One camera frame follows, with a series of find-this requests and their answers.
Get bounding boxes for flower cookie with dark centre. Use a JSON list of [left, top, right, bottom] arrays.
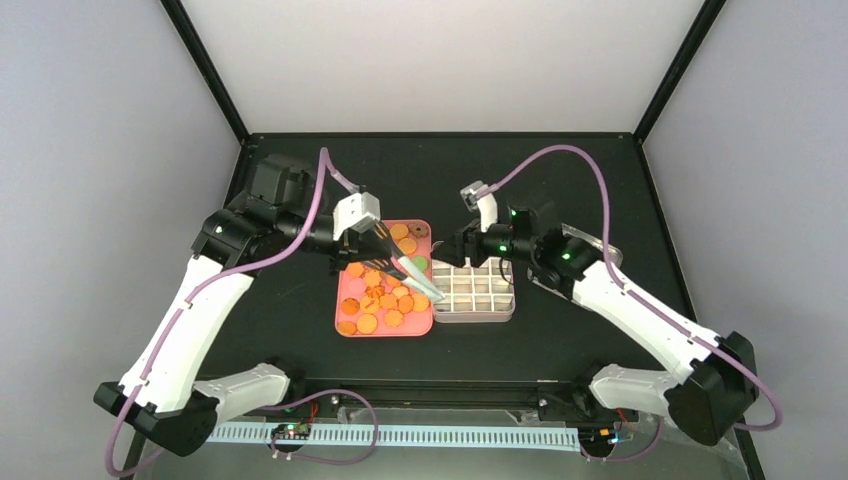
[[407, 222, 429, 238]]

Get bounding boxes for black front rail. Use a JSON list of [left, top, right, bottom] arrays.
[[287, 379, 589, 408]]

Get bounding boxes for round orange cookie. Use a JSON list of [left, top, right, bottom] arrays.
[[356, 314, 378, 335], [389, 223, 410, 241], [397, 237, 418, 256]]

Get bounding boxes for round orange cookie bottom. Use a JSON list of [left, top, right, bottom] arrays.
[[356, 314, 378, 335]]

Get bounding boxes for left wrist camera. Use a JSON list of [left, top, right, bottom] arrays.
[[332, 192, 381, 241]]

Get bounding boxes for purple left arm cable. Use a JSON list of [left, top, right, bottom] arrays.
[[104, 146, 364, 478]]

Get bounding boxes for white slotted cable duct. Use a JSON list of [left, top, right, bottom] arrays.
[[205, 422, 584, 454]]

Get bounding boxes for orange cookie bottom left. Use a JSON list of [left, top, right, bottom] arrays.
[[336, 321, 358, 336]]

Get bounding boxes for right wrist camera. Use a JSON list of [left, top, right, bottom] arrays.
[[460, 180, 498, 232]]

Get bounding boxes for metal tin with white dividers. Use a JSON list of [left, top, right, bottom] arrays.
[[431, 258, 516, 324]]

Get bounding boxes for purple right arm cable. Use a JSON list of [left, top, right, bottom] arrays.
[[486, 144, 785, 433]]

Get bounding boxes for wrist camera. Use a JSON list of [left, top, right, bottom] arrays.
[[460, 180, 498, 232], [332, 192, 381, 241]]

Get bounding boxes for silver metal tongs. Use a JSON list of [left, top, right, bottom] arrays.
[[374, 221, 445, 303]]

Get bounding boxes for round orange cookie top right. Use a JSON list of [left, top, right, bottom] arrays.
[[397, 237, 418, 256]]

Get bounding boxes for silver tin lid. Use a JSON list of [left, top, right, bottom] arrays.
[[527, 223, 623, 300]]

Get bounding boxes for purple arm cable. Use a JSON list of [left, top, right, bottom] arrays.
[[486, 144, 785, 433], [104, 146, 364, 478]]

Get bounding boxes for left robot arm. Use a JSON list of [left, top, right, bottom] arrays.
[[94, 148, 379, 477]]

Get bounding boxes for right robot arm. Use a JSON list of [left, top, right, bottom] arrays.
[[432, 208, 760, 446]]

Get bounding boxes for pink plastic tray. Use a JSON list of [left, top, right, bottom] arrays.
[[334, 219, 434, 338]]

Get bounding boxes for green round cookie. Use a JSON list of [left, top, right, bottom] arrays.
[[412, 256, 429, 273]]

